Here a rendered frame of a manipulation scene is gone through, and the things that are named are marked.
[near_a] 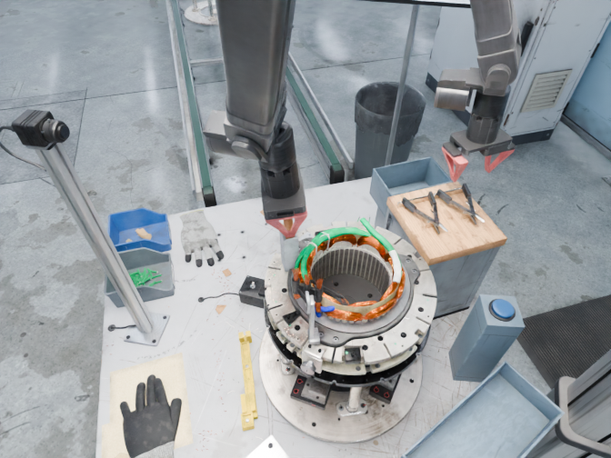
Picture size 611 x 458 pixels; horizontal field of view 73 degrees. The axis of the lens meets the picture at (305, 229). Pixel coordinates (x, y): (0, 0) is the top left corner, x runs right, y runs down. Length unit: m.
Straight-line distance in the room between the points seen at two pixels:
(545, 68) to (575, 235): 1.01
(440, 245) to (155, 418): 0.71
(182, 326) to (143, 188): 1.77
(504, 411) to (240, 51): 0.68
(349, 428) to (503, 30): 0.80
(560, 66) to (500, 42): 2.32
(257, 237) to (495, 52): 0.82
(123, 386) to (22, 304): 1.43
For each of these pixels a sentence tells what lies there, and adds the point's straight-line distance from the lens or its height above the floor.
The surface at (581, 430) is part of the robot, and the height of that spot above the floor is 0.94.
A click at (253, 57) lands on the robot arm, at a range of 0.38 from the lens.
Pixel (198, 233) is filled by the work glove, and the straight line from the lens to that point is 1.30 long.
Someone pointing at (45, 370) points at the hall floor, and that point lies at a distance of 2.21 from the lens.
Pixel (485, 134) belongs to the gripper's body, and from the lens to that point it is 0.88.
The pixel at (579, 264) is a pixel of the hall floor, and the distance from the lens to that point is 2.64.
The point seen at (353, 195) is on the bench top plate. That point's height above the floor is 0.78.
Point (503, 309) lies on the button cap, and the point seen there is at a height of 1.04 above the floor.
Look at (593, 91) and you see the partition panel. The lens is 3.38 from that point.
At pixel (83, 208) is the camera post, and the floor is 1.22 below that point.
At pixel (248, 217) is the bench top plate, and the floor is 0.78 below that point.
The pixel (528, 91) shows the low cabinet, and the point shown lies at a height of 0.44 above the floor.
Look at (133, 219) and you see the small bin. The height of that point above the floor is 0.82.
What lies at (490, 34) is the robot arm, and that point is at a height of 1.47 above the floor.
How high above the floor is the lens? 1.73
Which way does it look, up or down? 47 degrees down
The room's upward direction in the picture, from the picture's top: straight up
